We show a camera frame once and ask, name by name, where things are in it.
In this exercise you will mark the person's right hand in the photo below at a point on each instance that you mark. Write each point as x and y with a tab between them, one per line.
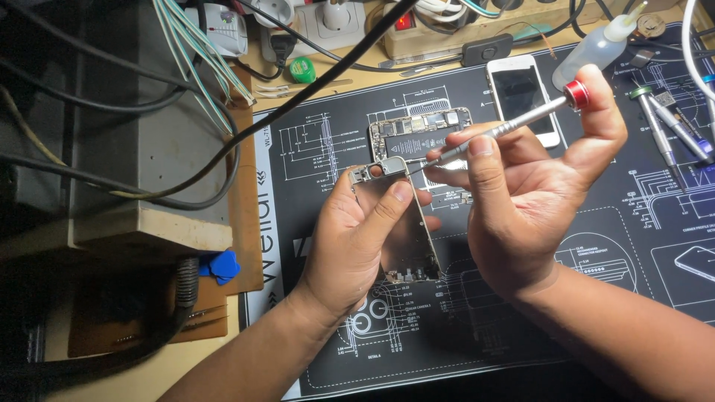
519	223

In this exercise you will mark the person's left hand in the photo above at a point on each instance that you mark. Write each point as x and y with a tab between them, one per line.
341	251

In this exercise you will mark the phone display panel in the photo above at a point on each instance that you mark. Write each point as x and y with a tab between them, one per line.
414	245

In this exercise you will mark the red capped precision screwdriver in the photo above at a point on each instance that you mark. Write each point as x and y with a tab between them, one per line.
525	120

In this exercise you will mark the black blueprint repair mat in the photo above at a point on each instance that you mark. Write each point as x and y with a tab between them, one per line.
614	223

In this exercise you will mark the brown board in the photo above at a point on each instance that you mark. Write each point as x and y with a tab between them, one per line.
246	223

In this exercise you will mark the blue opening picks pile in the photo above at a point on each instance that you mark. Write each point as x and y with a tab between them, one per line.
222	267

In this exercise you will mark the opened phone body with battery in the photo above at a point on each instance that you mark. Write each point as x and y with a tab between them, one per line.
413	142

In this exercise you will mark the white smartphone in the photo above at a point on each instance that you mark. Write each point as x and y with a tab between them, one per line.
516	89

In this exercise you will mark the dark metal tweezers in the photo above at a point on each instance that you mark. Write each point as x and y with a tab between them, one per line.
206	322

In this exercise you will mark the pale tweezers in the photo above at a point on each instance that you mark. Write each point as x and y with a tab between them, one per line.
313	87

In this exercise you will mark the green capped precision screwdriver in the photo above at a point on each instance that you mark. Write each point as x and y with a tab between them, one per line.
651	120

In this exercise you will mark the metal spudger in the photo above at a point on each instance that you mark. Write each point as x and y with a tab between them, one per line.
422	70

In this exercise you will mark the black and silver pen tool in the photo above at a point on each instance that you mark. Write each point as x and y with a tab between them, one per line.
678	125

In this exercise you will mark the clear plastic squeeze bottle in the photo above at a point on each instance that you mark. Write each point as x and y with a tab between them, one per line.
592	50

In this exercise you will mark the black plug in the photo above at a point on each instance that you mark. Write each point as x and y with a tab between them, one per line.
282	46

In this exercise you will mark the grey machine housing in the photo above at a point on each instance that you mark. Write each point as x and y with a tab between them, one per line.
145	139

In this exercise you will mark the white power strip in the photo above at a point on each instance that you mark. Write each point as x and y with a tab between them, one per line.
313	25

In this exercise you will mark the blue capped precision screwdriver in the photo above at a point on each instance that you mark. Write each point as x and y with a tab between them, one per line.
710	95

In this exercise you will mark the white plug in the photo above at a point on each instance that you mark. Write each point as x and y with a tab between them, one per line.
336	15

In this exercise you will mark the round brass spool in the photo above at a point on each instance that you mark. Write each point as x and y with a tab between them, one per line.
651	25

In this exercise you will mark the white power adapter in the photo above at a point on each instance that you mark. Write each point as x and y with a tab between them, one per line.
226	33

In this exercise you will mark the beige power strip red switch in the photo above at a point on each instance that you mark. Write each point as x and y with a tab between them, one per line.
435	39

